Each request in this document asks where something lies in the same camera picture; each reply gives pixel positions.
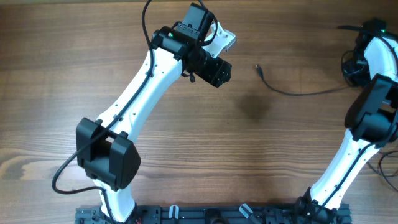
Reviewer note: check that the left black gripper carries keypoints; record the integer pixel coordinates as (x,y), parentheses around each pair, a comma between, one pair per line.
(216,74)

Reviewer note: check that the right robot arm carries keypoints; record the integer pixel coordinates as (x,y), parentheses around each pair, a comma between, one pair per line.
(371,121)

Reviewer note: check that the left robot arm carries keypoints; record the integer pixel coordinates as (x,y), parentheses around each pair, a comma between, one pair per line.
(105,147)

